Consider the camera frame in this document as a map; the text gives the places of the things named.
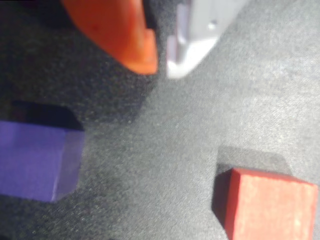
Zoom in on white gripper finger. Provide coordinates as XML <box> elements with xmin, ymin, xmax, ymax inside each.
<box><xmin>165</xmin><ymin>0</ymin><xmax>249</xmax><ymax>80</ymax></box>

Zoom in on dark grey felt mat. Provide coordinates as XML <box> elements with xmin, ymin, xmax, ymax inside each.
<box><xmin>0</xmin><ymin>0</ymin><xmax>320</xmax><ymax>240</ymax></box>

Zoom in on blue wooden cube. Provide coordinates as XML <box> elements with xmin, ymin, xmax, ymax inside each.
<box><xmin>0</xmin><ymin>119</ymin><xmax>86</xmax><ymax>204</ymax></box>

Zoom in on red wooden cube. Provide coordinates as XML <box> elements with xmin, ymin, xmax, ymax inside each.
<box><xmin>211</xmin><ymin>167</ymin><xmax>320</xmax><ymax>240</ymax></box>

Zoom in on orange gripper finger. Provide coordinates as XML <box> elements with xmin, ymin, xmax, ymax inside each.
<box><xmin>61</xmin><ymin>0</ymin><xmax>159</xmax><ymax>76</ymax></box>

